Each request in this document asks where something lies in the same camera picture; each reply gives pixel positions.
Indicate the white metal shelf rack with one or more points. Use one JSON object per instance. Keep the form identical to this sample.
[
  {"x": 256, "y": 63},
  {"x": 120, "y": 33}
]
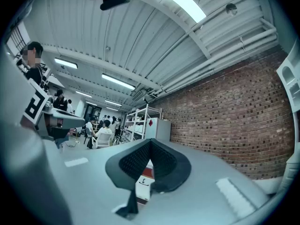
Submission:
[{"x": 136, "y": 123}]

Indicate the wall rack of black items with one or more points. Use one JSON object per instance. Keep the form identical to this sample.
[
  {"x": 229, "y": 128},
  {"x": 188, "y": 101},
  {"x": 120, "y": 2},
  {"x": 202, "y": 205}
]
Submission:
[{"x": 47, "y": 77}]

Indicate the white drawer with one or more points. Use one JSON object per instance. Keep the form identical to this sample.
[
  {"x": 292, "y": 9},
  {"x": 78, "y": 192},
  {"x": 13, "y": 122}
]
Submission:
[{"x": 143, "y": 191}]

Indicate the ceiling dome sensor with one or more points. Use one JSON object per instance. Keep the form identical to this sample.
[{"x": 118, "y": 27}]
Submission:
[{"x": 231, "y": 9}]

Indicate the small bottle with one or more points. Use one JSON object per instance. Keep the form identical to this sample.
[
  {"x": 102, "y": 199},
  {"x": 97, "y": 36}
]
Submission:
[{"x": 162, "y": 116}]

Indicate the ceiling air vent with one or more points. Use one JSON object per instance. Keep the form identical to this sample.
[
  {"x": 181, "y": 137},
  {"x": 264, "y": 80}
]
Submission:
[{"x": 137, "y": 95}]

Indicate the red paper tag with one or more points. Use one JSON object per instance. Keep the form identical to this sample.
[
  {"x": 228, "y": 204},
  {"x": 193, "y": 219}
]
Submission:
[{"x": 151, "y": 123}]

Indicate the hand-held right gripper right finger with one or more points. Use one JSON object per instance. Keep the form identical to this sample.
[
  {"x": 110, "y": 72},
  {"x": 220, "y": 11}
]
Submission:
[{"x": 173, "y": 170}]

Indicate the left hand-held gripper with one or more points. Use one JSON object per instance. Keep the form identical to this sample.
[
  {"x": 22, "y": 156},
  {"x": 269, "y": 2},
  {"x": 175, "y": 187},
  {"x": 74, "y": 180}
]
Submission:
[{"x": 35, "y": 104}]

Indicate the bundle of white ceiling pipes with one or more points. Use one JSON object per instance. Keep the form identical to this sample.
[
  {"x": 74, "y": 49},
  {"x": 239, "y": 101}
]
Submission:
[{"x": 234, "y": 46}]

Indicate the white refrigerator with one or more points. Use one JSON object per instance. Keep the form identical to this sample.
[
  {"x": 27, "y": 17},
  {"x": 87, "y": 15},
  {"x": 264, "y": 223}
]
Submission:
[{"x": 160, "y": 130}]

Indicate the long ceiling light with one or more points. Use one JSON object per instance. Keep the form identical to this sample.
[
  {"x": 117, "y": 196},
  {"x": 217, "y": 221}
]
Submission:
[
  {"x": 66, "y": 63},
  {"x": 118, "y": 81},
  {"x": 83, "y": 94},
  {"x": 113, "y": 102}
]

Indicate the black head-worn camera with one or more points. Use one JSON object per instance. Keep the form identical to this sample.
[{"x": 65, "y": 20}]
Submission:
[{"x": 114, "y": 2}]

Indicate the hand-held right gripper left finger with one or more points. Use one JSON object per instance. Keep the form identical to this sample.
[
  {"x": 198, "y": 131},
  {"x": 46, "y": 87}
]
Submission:
[{"x": 122, "y": 172}]

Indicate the white office chair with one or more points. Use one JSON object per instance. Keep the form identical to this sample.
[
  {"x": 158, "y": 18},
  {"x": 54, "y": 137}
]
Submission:
[{"x": 103, "y": 139}]

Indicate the white arched display shelf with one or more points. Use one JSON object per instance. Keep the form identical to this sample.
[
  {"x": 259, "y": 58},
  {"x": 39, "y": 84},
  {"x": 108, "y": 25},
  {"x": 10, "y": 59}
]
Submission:
[{"x": 289, "y": 83}]

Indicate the wide bright ceiling panel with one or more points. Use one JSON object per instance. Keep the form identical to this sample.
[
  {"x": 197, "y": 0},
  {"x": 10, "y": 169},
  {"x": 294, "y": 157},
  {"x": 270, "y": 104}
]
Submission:
[{"x": 185, "y": 1}]

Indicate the person's left forearm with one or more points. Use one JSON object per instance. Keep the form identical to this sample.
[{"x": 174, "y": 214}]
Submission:
[{"x": 27, "y": 123}]

